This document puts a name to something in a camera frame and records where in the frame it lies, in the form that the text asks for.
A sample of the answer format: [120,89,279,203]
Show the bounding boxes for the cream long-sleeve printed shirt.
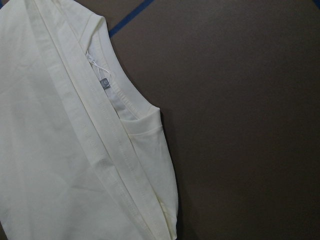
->
[0,0,178,240]

